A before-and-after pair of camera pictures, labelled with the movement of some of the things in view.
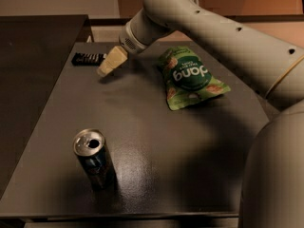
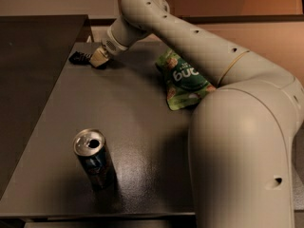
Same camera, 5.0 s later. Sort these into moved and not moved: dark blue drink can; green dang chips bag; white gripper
Moved: white gripper
Not moved: dark blue drink can; green dang chips bag
